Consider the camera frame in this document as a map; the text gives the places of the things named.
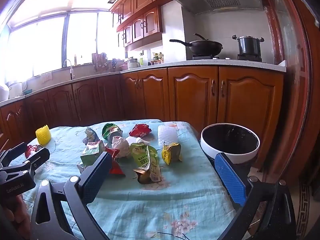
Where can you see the yellow foam fruit net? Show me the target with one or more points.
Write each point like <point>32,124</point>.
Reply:
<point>43,135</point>

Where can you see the steel cooking pot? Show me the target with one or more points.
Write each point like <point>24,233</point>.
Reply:
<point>248,46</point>

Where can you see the white tissue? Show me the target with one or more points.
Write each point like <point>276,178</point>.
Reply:
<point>121,145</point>

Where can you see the white countertop appliance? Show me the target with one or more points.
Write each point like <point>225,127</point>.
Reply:
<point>16,90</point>

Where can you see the gas stove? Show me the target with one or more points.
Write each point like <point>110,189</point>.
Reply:
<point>225,58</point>

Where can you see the white paper scrap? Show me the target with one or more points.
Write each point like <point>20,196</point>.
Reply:
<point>136,140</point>

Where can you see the green and gold snack bag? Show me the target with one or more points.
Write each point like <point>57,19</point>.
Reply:
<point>145,155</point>

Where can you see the kitchen window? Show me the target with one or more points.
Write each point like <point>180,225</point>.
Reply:
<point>80,37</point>

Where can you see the person's left hand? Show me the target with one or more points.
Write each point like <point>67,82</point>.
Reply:
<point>18,217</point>

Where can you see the green round wrapper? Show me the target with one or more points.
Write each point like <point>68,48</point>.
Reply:
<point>111,130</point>

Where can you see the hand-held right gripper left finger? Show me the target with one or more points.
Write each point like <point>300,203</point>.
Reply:
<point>96,180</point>

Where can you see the light blue floral tablecloth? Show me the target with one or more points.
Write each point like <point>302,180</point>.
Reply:
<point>150,205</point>

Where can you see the seasoning jar set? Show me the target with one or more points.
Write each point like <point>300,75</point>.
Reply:
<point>157,60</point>

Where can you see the chrome kitchen faucet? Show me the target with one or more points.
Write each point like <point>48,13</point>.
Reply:
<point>71,70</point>

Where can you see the black bin with white rim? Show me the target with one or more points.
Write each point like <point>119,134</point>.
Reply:
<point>240,140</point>

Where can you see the wooden cabinets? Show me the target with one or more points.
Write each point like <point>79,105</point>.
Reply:
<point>145,25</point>
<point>192,97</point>

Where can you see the wooden upper cabinets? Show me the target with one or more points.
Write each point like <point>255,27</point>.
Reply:
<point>145,25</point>

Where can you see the white foam fruit net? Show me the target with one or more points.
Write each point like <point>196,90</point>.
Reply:
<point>167,133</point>

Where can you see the red wrapper with white label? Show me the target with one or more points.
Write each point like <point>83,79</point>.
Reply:
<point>140,130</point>

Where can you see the utensil rack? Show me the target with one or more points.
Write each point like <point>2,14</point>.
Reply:
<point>100,61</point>

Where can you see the wooden sliding door frame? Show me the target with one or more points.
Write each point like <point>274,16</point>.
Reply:
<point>300,80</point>

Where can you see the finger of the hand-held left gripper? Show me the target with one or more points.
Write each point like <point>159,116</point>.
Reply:
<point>15,151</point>
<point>40,157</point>

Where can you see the black wok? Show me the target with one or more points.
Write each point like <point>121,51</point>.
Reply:
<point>205,47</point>

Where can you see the small red wrapper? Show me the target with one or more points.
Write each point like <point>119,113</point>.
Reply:
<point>31,150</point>

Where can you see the crumpled silver wrapper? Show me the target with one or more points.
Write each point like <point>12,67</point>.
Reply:
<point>90,135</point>

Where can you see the white kettle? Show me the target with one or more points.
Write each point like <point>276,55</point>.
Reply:
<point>132,63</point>

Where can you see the green and white packet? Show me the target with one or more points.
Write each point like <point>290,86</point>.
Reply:
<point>91,153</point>

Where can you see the wooden lower cabinets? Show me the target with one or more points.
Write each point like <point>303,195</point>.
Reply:
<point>192,97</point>

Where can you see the yellow wrapper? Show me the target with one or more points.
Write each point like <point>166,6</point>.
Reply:
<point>170,152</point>

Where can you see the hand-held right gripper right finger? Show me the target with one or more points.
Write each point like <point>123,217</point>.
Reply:
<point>230,177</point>

